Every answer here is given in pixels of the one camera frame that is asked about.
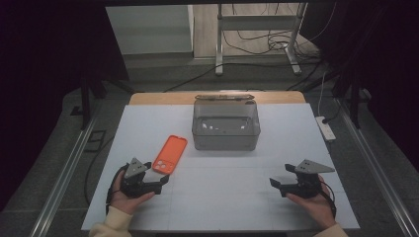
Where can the aluminium floor rail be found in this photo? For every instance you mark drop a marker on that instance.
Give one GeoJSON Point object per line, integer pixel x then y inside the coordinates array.
{"type": "Point", "coordinates": [61, 184]}
{"type": "Point", "coordinates": [375, 164]}

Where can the person's left hand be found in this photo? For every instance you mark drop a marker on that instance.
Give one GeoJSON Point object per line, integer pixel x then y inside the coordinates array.
{"type": "Point", "coordinates": [128, 201]}

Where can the black floor bracket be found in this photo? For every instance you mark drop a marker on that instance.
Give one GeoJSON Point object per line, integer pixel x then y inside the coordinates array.
{"type": "Point", "coordinates": [95, 141]}

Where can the person's right hand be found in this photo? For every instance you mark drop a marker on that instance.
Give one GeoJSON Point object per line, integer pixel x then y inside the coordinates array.
{"type": "Point", "coordinates": [313, 207]}

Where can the grey storage box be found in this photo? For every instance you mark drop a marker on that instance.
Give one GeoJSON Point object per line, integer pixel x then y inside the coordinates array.
{"type": "Point", "coordinates": [226, 138]}

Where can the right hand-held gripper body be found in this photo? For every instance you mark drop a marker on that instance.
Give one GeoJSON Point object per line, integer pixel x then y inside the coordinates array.
{"type": "Point", "coordinates": [306, 184]}

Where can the white metal cart frame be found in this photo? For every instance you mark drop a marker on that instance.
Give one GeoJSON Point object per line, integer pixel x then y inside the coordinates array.
{"type": "Point", "coordinates": [257, 22]}

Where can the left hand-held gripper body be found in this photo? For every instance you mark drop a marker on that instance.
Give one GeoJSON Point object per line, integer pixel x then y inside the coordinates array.
{"type": "Point", "coordinates": [135, 168]}

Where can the orange phone case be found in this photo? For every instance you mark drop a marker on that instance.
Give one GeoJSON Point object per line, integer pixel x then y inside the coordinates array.
{"type": "Point", "coordinates": [169, 154]}

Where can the white panel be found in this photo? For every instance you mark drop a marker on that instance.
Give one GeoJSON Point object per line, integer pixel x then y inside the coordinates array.
{"type": "Point", "coordinates": [148, 29]}

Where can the dark curtain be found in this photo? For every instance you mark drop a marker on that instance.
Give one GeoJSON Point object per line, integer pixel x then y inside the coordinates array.
{"type": "Point", "coordinates": [42, 82]}
{"type": "Point", "coordinates": [382, 65]}

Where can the black stand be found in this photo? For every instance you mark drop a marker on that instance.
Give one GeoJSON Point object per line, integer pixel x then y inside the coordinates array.
{"type": "Point", "coordinates": [355, 98]}
{"type": "Point", "coordinates": [86, 98]}

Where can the grey box lid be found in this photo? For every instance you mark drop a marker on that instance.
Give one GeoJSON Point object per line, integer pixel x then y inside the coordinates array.
{"type": "Point", "coordinates": [224, 97]}

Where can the white power strip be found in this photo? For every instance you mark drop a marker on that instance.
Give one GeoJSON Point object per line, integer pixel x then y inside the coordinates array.
{"type": "Point", "coordinates": [326, 129]}

